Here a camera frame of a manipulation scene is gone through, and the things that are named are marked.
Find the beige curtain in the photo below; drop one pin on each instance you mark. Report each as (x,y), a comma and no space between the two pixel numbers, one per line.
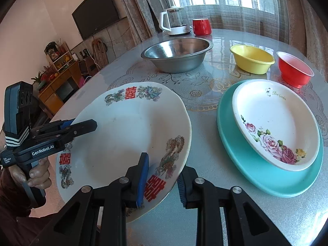
(307,32)
(143,17)

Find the stainless steel bowl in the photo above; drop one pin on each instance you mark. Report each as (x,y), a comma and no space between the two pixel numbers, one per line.
(178,55)

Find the turquoise plate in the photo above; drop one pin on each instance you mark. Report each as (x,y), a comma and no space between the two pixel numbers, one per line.
(260,173)

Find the yellow plastic bowl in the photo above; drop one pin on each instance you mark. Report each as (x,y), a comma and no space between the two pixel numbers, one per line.
(252,59)

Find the person's left hand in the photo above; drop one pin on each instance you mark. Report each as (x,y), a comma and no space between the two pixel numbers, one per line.
(39,175)

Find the white rose plate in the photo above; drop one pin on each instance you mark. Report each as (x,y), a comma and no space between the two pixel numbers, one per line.
(277,124)

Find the wooden cabinet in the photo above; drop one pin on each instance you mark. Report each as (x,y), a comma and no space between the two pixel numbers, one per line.
(61,89)

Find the glass electric kettle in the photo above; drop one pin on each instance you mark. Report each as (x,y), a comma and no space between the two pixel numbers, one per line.
(174,21)

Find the left beige curtain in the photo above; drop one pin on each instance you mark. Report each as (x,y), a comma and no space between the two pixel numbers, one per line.
(143,17)

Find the red mug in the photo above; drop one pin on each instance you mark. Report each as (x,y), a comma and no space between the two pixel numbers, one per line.
(202,27)

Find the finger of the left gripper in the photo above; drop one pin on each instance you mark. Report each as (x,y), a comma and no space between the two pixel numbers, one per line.
(53,126)
(74,130)

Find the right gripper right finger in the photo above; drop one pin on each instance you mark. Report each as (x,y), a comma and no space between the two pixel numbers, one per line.
(246,223)

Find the white dragon pattern plate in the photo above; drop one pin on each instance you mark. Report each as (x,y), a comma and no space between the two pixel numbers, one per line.
(131,119)

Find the wall television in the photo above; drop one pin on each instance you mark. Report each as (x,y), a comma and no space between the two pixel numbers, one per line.
(92,16)

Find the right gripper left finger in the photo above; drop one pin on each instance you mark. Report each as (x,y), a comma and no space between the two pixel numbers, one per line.
(98,216)

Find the red plastic bowl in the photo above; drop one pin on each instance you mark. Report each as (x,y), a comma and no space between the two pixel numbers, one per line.
(294,71)

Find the sheer white curtain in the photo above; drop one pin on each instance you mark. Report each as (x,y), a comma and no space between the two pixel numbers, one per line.
(267,18)

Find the wicker chair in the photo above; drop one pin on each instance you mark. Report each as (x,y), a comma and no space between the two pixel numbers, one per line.
(99,49)

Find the right beige curtain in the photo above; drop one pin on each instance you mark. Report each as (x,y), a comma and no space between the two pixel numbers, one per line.
(307,32)

